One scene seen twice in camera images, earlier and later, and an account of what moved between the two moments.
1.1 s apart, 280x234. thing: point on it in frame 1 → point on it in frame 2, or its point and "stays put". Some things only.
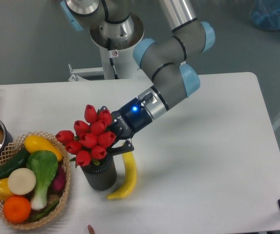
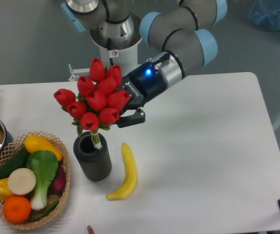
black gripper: (125, 122) → (143, 84)
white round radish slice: (22, 182) stays put
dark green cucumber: (3, 171) stays put
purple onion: (58, 185) stays put
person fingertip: (90, 229) stays put
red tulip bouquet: (90, 140) → (97, 104)
